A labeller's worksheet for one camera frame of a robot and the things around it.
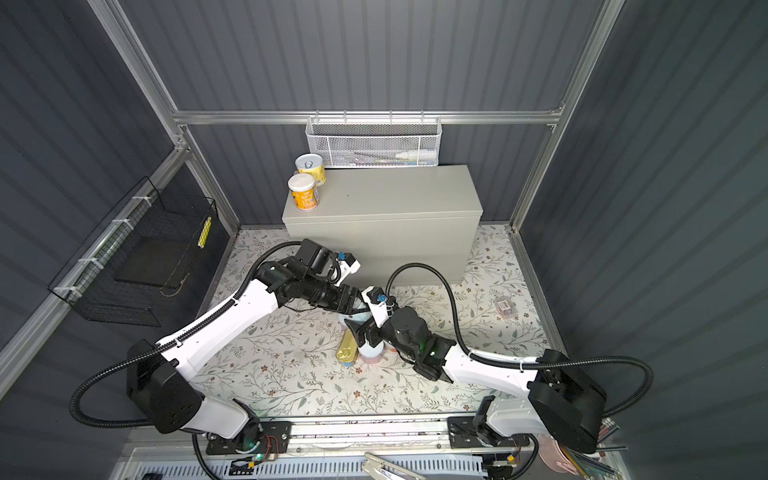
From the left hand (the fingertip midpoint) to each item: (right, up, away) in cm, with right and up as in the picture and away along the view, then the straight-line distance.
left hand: (363, 306), depth 75 cm
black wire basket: (-53, +11, -5) cm, 54 cm away
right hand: (0, -1, +1) cm, 2 cm away
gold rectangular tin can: (-5, -14, +8) cm, 17 cm away
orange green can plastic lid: (-1, -2, -4) cm, 5 cm away
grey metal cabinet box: (+7, +23, +3) cm, 25 cm away
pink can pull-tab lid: (+2, -15, +7) cm, 16 cm away
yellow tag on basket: (-45, +20, +8) cm, 50 cm away
